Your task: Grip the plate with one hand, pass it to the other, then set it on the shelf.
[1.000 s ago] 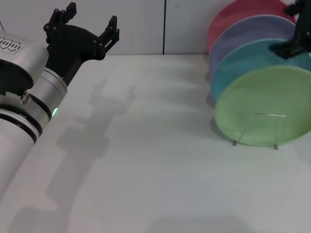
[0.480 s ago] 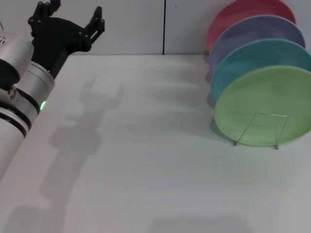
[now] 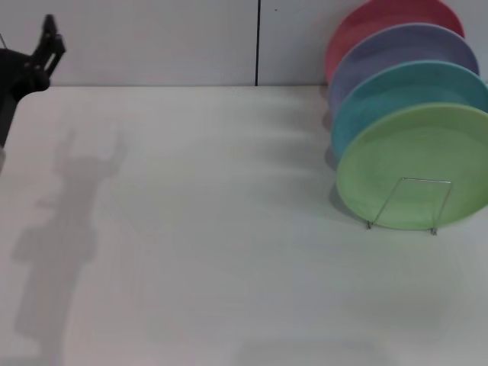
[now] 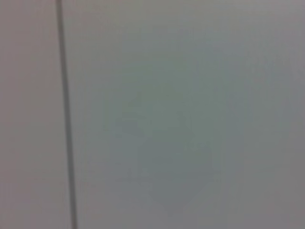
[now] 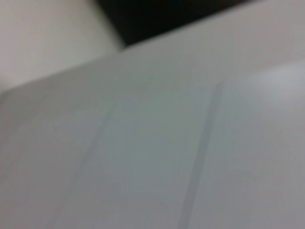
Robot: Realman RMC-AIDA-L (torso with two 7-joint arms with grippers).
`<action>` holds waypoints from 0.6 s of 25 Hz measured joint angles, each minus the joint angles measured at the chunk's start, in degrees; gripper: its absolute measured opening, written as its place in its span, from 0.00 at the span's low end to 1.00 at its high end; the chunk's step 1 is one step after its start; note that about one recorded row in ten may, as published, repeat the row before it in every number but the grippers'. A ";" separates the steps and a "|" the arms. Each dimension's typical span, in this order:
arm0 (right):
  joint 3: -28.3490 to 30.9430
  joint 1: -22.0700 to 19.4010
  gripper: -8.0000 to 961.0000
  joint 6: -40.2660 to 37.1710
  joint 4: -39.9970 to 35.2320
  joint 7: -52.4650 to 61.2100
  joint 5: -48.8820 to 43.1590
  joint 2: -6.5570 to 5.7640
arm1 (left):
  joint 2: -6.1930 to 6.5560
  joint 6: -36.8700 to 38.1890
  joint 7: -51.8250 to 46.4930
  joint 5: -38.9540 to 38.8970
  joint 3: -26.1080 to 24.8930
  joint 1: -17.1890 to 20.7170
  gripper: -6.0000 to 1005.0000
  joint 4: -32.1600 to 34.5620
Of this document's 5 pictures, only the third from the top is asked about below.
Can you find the red round plate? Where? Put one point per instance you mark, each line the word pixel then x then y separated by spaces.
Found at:
pixel 373 19

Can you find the green round plate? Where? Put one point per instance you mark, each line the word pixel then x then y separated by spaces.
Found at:
pixel 411 167

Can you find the teal round plate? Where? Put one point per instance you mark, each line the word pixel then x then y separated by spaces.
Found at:
pixel 381 95

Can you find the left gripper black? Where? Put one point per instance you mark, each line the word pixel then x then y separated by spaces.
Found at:
pixel 15 84

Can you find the purple round plate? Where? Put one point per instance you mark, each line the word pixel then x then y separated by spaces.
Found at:
pixel 400 45

